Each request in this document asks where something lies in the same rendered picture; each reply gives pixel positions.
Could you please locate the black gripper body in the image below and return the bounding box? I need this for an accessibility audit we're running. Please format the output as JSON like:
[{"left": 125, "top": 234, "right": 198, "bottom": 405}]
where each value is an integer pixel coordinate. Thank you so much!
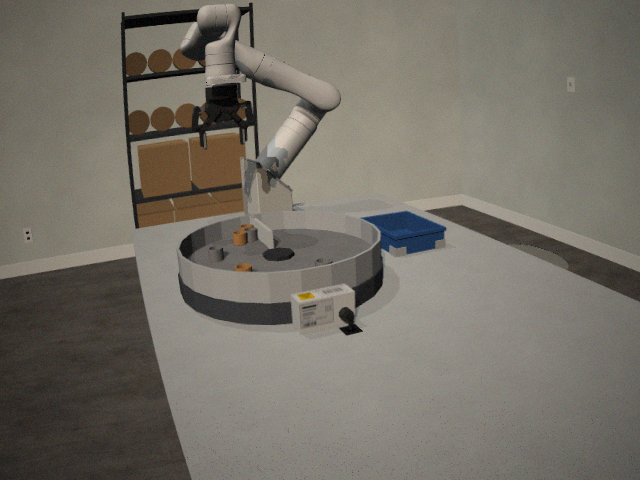
[{"left": 205, "top": 85, "right": 240, "bottom": 123}]

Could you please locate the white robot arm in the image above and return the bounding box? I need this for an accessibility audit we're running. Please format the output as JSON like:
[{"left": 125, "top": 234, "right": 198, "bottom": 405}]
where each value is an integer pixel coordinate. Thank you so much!
[{"left": 180, "top": 4, "right": 341, "bottom": 179}]

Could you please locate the blue crate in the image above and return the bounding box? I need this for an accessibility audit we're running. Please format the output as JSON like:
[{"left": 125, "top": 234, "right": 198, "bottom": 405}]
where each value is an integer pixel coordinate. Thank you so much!
[{"left": 361, "top": 211, "right": 447, "bottom": 257}]

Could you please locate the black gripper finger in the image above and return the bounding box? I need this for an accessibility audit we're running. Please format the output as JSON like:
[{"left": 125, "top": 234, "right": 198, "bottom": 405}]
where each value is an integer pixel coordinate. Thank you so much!
[
  {"left": 191, "top": 106, "right": 221, "bottom": 149},
  {"left": 226, "top": 101, "right": 254, "bottom": 145}
]

